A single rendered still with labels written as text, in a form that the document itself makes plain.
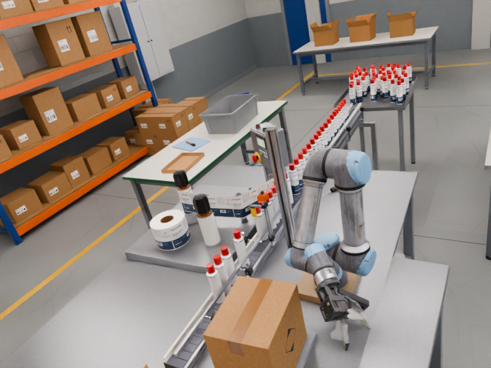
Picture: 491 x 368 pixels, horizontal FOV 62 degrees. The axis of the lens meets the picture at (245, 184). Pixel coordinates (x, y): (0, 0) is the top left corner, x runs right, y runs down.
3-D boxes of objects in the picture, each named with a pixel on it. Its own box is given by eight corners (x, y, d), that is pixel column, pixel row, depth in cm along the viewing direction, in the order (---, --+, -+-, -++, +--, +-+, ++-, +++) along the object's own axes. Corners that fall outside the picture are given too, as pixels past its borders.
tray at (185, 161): (183, 155, 376) (181, 152, 375) (204, 155, 366) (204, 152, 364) (161, 173, 350) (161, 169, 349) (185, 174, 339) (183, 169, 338)
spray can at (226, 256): (231, 277, 198) (221, 243, 188) (240, 279, 195) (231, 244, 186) (226, 285, 194) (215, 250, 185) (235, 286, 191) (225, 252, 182)
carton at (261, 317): (252, 324, 173) (239, 274, 160) (307, 334, 162) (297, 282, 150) (221, 387, 149) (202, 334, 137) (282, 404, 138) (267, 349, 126)
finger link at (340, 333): (329, 350, 132) (326, 320, 134) (343, 347, 135) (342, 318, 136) (335, 352, 129) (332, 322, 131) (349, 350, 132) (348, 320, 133)
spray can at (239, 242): (242, 261, 207) (234, 227, 198) (251, 262, 205) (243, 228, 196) (238, 267, 203) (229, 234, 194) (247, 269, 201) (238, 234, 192)
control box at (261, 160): (272, 155, 214) (265, 121, 206) (290, 164, 200) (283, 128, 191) (256, 162, 211) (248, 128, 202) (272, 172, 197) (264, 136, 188)
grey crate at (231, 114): (231, 114, 459) (226, 95, 449) (263, 112, 439) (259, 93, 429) (203, 136, 413) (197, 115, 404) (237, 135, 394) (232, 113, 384)
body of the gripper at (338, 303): (325, 324, 132) (311, 291, 139) (347, 322, 135) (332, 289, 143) (336, 312, 127) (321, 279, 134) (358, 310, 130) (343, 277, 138)
